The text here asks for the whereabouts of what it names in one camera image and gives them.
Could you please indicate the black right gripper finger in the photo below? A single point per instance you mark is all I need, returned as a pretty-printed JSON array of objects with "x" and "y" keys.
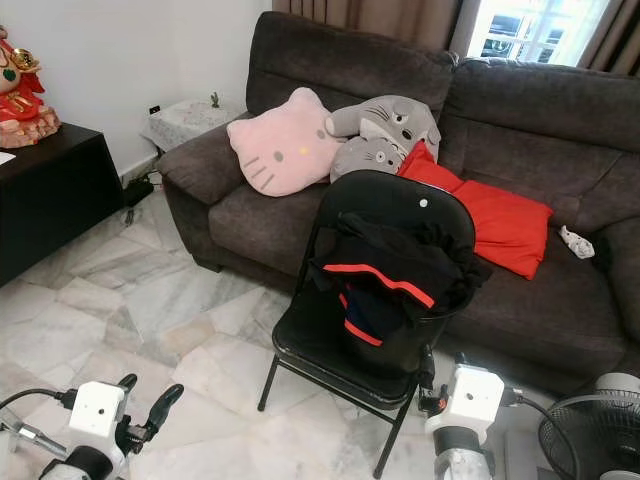
[
  {"x": 428, "y": 368},
  {"x": 459, "y": 360}
]

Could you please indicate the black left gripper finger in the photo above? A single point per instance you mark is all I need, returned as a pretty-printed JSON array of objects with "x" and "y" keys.
[
  {"x": 126, "y": 382},
  {"x": 165, "y": 405}
]

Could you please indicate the black garment red stripes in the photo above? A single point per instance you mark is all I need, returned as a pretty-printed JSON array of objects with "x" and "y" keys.
[{"x": 400, "y": 265}]

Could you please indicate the black folding chair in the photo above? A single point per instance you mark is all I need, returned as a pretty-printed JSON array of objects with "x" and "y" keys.
[{"x": 320, "y": 330}]

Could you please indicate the red cushion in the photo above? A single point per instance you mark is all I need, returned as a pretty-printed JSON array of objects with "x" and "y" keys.
[{"x": 505, "y": 225}]

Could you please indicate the small white toy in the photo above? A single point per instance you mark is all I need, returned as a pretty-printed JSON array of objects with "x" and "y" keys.
[{"x": 577, "y": 242}]

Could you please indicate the black power adapter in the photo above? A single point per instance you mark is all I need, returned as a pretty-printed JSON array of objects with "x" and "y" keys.
[{"x": 138, "y": 190}]

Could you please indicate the grey Totoro plush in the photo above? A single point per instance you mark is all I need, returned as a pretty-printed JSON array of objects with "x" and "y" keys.
[{"x": 390, "y": 125}]

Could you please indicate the dark brown sofa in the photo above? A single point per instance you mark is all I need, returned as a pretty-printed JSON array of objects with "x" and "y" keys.
[{"x": 540, "y": 120}]

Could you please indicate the pink cat face pillow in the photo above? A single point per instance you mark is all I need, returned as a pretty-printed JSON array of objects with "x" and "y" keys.
[{"x": 285, "y": 145}]

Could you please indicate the lace covered side table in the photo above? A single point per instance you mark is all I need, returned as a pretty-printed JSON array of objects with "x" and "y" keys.
[{"x": 190, "y": 120}]

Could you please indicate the red Buddha statue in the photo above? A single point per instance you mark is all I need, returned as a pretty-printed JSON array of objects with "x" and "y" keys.
[{"x": 25, "y": 95}]

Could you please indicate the bright window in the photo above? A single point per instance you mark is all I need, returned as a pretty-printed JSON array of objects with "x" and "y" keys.
[{"x": 535, "y": 30}]

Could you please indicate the brown curtain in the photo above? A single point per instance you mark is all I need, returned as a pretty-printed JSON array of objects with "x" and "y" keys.
[
  {"x": 370, "y": 15},
  {"x": 615, "y": 35}
]

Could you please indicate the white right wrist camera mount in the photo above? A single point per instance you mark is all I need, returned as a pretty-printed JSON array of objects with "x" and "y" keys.
[{"x": 470, "y": 400}]

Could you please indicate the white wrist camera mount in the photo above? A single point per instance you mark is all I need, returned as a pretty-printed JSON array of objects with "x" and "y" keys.
[
  {"x": 98, "y": 415},
  {"x": 470, "y": 400}
]

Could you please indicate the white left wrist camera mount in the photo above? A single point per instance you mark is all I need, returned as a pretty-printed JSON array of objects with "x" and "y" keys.
[{"x": 98, "y": 415}]

